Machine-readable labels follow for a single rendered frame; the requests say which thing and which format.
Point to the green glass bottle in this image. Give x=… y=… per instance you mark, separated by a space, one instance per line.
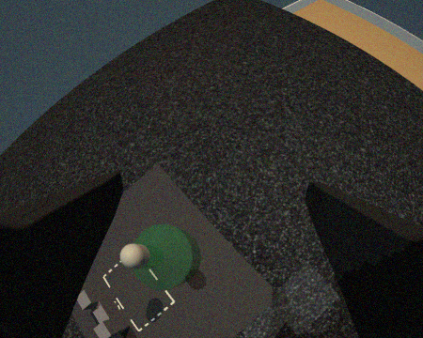
x=162 y=257

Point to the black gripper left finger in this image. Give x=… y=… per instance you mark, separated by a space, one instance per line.
x=46 y=250

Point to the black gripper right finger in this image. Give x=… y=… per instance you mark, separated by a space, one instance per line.
x=377 y=258

